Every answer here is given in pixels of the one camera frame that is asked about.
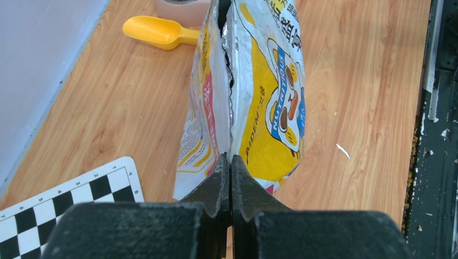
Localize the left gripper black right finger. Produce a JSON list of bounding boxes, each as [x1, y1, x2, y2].
[[231, 155, 411, 258]]

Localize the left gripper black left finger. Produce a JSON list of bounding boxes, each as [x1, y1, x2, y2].
[[42, 154, 230, 258]]

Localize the pet food bag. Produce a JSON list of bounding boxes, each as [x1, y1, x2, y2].
[[173, 1, 306, 200]]

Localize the yellow plastic scoop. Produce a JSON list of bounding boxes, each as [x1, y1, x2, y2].
[[122, 16, 200, 50]]

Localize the pink double pet bowl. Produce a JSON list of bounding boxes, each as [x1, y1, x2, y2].
[[154, 0, 211, 28]]

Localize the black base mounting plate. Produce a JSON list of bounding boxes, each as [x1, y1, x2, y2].
[[406, 1, 457, 258]]

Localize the checkerboard calibration board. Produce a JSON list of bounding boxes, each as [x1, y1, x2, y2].
[[1, 156, 144, 258]]

